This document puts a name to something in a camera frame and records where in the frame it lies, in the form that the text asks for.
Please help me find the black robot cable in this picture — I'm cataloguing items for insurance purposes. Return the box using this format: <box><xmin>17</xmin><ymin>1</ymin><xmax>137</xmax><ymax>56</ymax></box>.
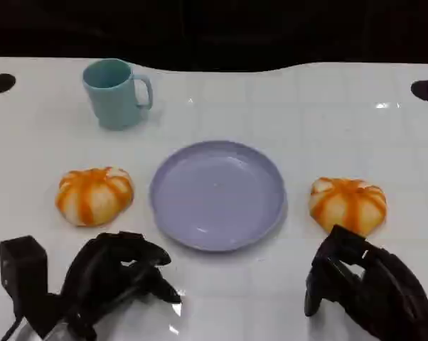
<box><xmin>0</xmin><ymin>315</ymin><xmax>25</xmax><ymax>341</ymax></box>

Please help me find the black table grommet hole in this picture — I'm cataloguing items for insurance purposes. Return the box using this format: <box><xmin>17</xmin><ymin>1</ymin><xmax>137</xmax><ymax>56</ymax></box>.
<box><xmin>0</xmin><ymin>73</ymin><xmax>17</xmax><ymax>95</ymax></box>
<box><xmin>410</xmin><ymin>80</ymin><xmax>428</xmax><ymax>102</ymax></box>

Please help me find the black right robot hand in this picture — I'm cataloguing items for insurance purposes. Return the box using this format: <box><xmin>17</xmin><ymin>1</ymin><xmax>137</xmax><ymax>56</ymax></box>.
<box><xmin>304</xmin><ymin>224</ymin><xmax>428</xmax><ymax>341</ymax></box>

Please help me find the black backdrop cloth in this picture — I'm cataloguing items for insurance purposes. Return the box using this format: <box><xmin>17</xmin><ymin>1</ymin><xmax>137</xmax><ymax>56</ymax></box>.
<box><xmin>0</xmin><ymin>0</ymin><xmax>428</xmax><ymax>72</ymax></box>

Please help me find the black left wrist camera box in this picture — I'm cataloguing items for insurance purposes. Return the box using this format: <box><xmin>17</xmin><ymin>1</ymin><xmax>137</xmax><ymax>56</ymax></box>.
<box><xmin>0</xmin><ymin>234</ymin><xmax>55</xmax><ymax>338</ymax></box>

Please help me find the lilac plate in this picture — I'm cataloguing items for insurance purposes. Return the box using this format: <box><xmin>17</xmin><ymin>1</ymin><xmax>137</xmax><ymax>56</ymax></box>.
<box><xmin>149</xmin><ymin>140</ymin><xmax>288</xmax><ymax>253</ymax></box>

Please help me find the pale green mug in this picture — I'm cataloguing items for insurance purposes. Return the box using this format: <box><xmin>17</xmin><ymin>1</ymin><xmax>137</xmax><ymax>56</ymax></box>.
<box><xmin>81</xmin><ymin>58</ymin><xmax>154</xmax><ymax>131</ymax></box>

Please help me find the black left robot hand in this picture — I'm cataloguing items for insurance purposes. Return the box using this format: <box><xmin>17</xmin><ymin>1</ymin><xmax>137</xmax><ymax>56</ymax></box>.
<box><xmin>57</xmin><ymin>230</ymin><xmax>183</xmax><ymax>331</ymax></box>

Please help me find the orange white toy bread roll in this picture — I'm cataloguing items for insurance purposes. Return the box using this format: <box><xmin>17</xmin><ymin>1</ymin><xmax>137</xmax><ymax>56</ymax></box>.
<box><xmin>309</xmin><ymin>177</ymin><xmax>388</xmax><ymax>238</ymax></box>
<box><xmin>54</xmin><ymin>166</ymin><xmax>134</xmax><ymax>227</ymax></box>

